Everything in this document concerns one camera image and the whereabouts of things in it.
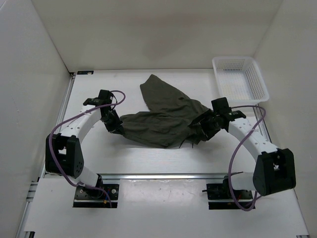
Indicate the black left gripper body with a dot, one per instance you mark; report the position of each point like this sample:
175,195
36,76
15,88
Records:
112,121

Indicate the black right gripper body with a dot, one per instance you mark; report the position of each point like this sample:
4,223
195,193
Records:
209,125

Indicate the olive green shorts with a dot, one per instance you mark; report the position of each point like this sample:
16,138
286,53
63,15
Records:
167,123

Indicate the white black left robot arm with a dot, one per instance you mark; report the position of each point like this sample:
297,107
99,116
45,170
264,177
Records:
63,145

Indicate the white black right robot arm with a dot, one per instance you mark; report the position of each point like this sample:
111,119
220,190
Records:
275,168

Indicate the dark corner label sticker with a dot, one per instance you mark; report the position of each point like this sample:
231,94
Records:
85,72

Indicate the white perforated plastic basket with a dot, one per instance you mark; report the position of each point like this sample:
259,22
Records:
240,80

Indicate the aluminium right side rail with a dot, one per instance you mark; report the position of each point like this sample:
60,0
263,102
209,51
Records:
259,113

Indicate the aluminium front rail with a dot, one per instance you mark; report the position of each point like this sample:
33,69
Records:
163,176

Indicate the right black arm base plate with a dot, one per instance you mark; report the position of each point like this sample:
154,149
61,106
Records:
219,197

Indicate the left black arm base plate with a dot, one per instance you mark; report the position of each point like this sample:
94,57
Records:
89,198

